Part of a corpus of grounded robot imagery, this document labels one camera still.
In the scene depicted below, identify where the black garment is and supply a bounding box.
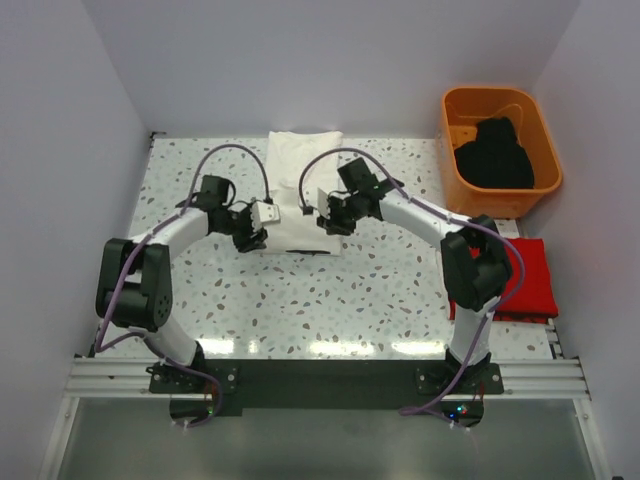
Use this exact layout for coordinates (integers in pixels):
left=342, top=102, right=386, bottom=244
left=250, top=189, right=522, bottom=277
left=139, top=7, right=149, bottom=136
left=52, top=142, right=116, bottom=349
left=454, top=117, right=535, bottom=189

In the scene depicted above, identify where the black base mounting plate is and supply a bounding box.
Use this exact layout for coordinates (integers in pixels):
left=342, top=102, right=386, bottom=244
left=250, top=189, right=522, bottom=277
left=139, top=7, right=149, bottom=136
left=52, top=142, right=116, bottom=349
left=146, top=359, right=505, bottom=425

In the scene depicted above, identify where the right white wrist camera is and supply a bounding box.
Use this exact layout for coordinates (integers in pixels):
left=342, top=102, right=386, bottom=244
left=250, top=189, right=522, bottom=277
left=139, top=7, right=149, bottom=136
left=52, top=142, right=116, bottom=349
left=316, top=188, right=330, bottom=219

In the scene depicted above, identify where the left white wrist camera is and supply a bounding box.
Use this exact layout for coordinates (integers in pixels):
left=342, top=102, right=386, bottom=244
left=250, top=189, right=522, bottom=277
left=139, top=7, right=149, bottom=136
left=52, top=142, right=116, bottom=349
left=251, top=201, right=281, bottom=230

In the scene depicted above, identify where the folded red t shirt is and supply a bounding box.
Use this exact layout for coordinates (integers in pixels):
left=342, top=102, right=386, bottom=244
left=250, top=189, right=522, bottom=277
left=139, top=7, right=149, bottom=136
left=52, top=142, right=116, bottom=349
left=441, top=231, right=559, bottom=323

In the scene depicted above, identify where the aluminium extrusion rail frame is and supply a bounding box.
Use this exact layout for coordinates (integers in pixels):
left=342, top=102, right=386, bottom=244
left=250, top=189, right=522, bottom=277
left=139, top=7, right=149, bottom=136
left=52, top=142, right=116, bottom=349
left=37, top=319, right=606, bottom=480

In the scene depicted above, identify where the white t shirt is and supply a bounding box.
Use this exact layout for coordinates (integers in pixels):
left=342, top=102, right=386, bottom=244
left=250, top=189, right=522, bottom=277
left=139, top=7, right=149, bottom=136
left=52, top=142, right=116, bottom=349
left=264, top=131, right=343, bottom=256

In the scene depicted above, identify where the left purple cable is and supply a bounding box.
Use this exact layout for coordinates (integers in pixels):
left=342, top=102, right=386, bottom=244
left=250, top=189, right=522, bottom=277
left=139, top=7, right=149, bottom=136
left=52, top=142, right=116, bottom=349
left=94, top=143, right=275, bottom=429

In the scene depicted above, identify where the orange plastic bin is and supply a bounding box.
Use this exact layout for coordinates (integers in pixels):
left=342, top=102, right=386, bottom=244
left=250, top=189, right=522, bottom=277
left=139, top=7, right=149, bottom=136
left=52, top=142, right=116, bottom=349
left=436, top=86, right=563, bottom=219

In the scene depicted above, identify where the purple cable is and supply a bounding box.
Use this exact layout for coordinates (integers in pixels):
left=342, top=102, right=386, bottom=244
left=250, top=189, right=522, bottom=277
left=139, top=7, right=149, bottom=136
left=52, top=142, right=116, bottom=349
left=94, top=143, right=275, bottom=429
left=297, top=147, right=527, bottom=417

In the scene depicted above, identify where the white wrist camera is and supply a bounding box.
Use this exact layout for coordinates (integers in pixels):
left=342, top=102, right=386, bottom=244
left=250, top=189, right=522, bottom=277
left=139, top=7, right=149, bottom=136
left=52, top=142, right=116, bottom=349
left=251, top=201, right=281, bottom=230
left=316, top=188, right=330, bottom=219

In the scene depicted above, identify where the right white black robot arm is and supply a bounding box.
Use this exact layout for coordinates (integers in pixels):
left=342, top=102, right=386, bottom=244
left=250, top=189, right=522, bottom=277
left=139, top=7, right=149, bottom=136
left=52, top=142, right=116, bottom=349
left=316, top=158, right=513, bottom=393

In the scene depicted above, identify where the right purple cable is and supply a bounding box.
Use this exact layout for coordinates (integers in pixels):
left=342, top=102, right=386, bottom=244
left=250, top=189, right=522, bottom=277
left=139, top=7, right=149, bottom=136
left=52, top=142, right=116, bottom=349
left=297, top=147, right=527, bottom=417

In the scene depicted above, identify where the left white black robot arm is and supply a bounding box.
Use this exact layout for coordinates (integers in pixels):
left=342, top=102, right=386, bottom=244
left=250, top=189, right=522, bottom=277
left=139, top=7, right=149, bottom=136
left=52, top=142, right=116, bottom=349
left=94, top=175, right=279, bottom=396

